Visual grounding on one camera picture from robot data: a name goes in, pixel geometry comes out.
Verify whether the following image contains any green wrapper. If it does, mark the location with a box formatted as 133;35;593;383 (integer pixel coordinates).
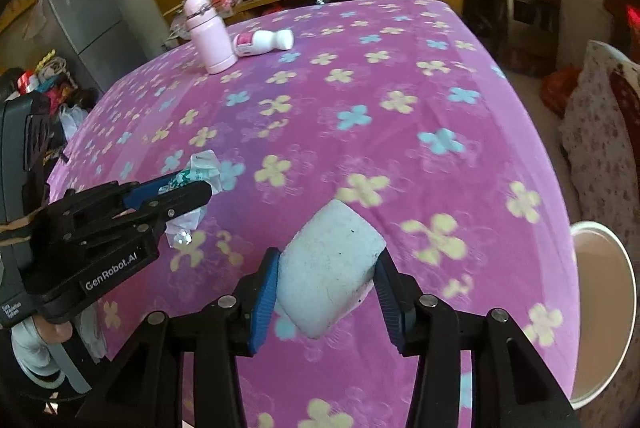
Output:
158;150;222;248

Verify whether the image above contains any white foam block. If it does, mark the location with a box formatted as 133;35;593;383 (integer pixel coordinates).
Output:
277;200;386;339

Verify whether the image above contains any white trash bucket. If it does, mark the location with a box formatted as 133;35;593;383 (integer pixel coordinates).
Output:
570;221;637;410

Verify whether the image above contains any pink thermos bottle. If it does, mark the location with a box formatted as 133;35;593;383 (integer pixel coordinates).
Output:
183;0;238;74

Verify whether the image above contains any grey refrigerator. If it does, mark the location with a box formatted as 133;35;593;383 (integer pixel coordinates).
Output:
36;0;146;95

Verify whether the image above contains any white pink-label plastic bottle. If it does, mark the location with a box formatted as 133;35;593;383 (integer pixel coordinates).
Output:
232;29;295;57

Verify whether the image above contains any floral covered sofa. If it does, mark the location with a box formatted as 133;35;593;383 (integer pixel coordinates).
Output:
560;40;639;263

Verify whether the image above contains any pink floral tablecloth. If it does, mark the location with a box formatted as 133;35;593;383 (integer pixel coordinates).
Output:
48;0;582;428

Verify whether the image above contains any orange red floor bag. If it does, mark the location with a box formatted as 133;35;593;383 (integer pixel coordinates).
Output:
540;66;582;118

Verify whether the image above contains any red patterned blanket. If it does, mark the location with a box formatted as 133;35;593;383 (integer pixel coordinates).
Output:
610;71;639;147

